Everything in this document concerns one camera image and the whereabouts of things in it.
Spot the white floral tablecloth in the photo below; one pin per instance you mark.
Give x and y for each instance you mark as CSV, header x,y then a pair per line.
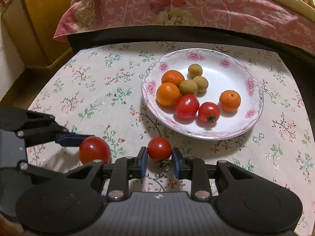
x,y
98,83

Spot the red tomato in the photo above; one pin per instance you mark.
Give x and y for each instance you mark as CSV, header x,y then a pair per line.
x,y
159,149
94,150
187,106
209,111

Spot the white floral rimmed plate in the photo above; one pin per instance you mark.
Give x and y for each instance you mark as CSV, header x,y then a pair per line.
x,y
221,78

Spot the orange mandarin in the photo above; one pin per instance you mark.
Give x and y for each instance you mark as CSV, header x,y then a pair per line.
x,y
172,76
168,94
230,100

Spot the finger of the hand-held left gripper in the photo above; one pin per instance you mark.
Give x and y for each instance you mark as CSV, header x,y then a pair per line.
x,y
37,170
71,139

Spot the wooden cabinet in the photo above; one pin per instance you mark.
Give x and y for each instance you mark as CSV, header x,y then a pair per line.
x,y
37,24

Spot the brown longan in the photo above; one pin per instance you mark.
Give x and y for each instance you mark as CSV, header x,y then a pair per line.
x,y
188,87
201,83
195,70

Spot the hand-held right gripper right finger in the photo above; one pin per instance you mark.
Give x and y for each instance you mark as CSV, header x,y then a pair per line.
x,y
175,163

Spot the pink patterned blanket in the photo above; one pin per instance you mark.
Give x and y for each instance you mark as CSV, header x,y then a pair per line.
x,y
209,5

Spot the dark bed frame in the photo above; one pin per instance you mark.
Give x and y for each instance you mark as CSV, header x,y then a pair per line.
x,y
147,34

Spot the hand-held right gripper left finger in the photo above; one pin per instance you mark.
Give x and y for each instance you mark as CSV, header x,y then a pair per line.
x,y
144,163

